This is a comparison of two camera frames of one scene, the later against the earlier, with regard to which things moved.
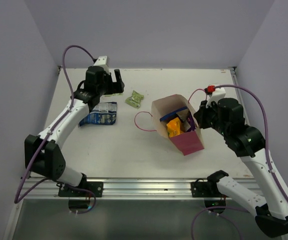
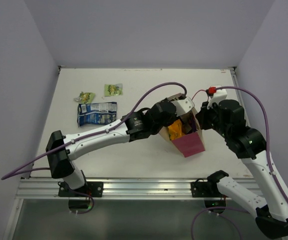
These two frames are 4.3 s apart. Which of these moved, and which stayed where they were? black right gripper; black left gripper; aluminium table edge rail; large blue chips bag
Moved: black left gripper
Stayed: aluminium table edge rail; black right gripper; large blue chips bag
